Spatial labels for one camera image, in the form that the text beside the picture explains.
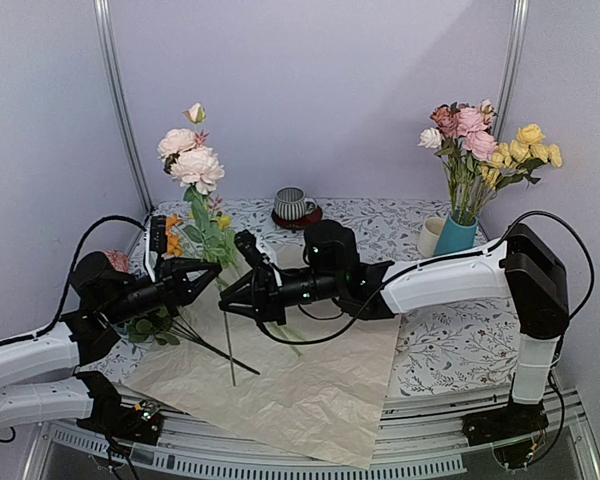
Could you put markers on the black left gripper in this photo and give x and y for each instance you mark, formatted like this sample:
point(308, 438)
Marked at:
point(175, 287)

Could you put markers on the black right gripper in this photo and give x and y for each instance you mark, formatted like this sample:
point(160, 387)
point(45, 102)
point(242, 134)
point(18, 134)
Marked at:
point(263, 291)

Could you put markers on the flower bouquet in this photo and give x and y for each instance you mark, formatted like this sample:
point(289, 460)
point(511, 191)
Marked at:
point(211, 240)

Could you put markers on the cream wrapping paper sheet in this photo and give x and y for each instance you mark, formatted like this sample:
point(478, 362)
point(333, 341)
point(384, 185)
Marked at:
point(322, 401)

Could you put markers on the teal vase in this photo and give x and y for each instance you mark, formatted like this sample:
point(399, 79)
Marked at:
point(458, 233)

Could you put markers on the white and mauve rose stem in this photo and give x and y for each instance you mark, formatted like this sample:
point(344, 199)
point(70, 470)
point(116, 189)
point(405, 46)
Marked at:
point(444, 138)

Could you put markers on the yellow rose stem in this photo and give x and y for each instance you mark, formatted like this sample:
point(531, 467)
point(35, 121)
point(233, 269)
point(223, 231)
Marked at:
point(513, 162)

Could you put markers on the large pink peony stem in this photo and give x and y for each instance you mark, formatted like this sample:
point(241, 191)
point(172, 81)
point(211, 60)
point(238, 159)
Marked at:
point(474, 128)

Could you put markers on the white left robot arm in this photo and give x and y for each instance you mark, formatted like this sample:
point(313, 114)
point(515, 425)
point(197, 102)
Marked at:
point(41, 377)

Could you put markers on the striped cup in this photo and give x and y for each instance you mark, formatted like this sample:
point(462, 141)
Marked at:
point(291, 204)

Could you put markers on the cream mug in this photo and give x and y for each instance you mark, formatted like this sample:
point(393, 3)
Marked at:
point(429, 235)

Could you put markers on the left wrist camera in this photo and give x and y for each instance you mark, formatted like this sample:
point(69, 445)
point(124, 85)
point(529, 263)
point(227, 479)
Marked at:
point(155, 245)

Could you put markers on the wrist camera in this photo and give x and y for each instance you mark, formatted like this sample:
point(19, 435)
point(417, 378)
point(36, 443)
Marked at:
point(255, 251)
point(155, 245)

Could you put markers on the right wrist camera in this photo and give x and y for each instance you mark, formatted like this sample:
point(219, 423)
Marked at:
point(255, 251)

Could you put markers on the aluminium table front rail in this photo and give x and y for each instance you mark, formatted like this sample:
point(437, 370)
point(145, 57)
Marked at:
point(419, 438)

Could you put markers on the left aluminium frame post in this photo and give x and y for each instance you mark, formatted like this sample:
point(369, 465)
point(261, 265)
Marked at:
point(106, 38)

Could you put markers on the aluminium frame post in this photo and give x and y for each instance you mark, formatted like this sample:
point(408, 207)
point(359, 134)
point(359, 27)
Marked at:
point(513, 54)
point(106, 38)

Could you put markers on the right aluminium frame post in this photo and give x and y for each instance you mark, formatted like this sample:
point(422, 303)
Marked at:
point(513, 54)

